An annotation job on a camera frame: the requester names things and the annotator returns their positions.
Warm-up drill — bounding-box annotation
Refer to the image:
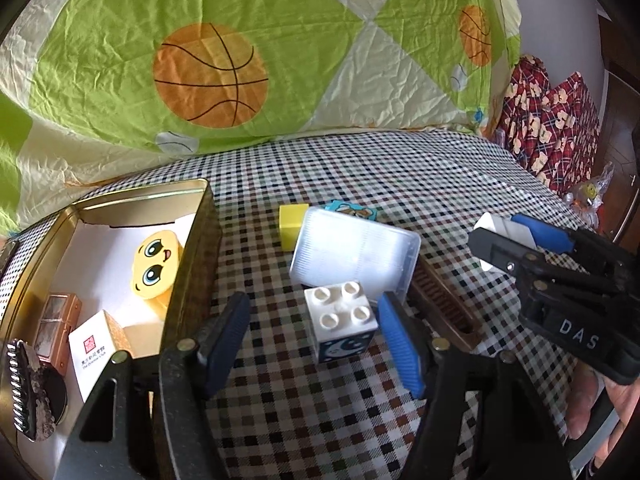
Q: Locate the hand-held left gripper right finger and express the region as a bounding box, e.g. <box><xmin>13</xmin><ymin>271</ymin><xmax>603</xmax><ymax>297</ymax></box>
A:
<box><xmin>377</xmin><ymin>291</ymin><xmax>573</xmax><ymax>480</ymax></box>

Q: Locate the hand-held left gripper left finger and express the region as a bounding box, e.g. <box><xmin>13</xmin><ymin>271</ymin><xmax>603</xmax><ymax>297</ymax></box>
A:
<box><xmin>52</xmin><ymin>291</ymin><xmax>251</xmax><ymax>480</ymax></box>

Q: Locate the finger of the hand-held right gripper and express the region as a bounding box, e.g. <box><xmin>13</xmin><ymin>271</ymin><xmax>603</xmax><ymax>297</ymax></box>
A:
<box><xmin>467</xmin><ymin>227</ymin><xmax>547</xmax><ymax>274</ymax></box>
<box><xmin>512</xmin><ymin>214</ymin><xmax>601</xmax><ymax>256</ymax></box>

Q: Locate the brown wooden comb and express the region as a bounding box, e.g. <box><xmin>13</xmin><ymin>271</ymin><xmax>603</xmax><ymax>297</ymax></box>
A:
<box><xmin>410</xmin><ymin>255</ymin><xmax>485</xmax><ymax>353</ymax></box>

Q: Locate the white building block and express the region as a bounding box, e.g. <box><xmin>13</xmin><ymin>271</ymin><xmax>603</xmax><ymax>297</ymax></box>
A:
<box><xmin>304</xmin><ymin>280</ymin><xmax>379</xmax><ymax>365</ymax></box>

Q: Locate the gold tin box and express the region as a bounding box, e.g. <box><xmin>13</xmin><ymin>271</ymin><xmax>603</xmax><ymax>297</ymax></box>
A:
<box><xmin>0</xmin><ymin>178</ymin><xmax>223</xmax><ymax>480</ymax></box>

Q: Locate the clear plastic lid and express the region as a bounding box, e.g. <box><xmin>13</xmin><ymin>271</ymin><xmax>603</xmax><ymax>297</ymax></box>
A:
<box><xmin>290</xmin><ymin>206</ymin><xmax>421</xmax><ymax>295</ymax></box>

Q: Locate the yellow face pen holder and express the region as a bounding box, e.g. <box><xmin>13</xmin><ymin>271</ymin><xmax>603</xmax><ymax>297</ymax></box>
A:
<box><xmin>130</xmin><ymin>230</ymin><xmax>183</xmax><ymax>318</ymax></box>

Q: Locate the white carton box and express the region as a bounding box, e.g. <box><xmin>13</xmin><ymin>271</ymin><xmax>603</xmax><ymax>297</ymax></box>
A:
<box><xmin>67</xmin><ymin>310</ymin><xmax>133</xmax><ymax>403</ymax></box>

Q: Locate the yellow building block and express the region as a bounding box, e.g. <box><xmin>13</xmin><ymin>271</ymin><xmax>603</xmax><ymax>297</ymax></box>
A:
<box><xmin>278</xmin><ymin>203</ymin><xmax>310</xmax><ymax>252</ymax></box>

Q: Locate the cyan bear card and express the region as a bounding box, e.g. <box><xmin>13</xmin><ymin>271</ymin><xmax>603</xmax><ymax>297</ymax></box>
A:
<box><xmin>324</xmin><ymin>200</ymin><xmax>379</xmax><ymax>223</ymax></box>

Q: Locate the black round case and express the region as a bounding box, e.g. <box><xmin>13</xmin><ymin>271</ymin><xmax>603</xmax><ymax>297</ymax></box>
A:
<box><xmin>37</xmin><ymin>365</ymin><xmax>68</xmax><ymax>423</ymax></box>

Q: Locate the black toothed hair clip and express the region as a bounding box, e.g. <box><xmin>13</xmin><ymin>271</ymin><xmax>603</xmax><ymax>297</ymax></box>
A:
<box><xmin>5</xmin><ymin>339</ymin><xmax>58</xmax><ymax>442</ymax></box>

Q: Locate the person's right hand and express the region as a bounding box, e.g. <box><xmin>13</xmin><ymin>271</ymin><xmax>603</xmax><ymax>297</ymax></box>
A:
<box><xmin>565</xmin><ymin>365</ymin><xmax>640</xmax><ymax>480</ymax></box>

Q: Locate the clear plastic bag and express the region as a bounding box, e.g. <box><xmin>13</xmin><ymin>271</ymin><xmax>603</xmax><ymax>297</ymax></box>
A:
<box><xmin>565</xmin><ymin>162</ymin><xmax>616</xmax><ymax>226</ymax></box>

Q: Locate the checkered tablecloth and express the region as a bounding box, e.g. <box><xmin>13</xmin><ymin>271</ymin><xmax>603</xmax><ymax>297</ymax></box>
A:
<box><xmin>0</xmin><ymin>130</ymin><xmax>601</xmax><ymax>480</ymax></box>

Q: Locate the red plaid bear pillow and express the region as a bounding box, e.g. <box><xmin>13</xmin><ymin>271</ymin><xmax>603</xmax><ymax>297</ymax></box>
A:
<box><xmin>537</xmin><ymin>72</ymin><xmax>601</xmax><ymax>196</ymax></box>
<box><xmin>500</xmin><ymin>55</ymin><xmax>553</xmax><ymax>181</ymax></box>

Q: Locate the dark wooden wardrobe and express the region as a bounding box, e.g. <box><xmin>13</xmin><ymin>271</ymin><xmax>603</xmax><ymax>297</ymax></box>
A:
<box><xmin>595</xmin><ymin>12</ymin><xmax>640</xmax><ymax>246</ymax></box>

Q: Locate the basketball print bed sheet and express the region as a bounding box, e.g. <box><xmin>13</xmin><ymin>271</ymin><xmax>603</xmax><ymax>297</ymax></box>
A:
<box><xmin>0</xmin><ymin>0</ymin><xmax>523</xmax><ymax>236</ymax></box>

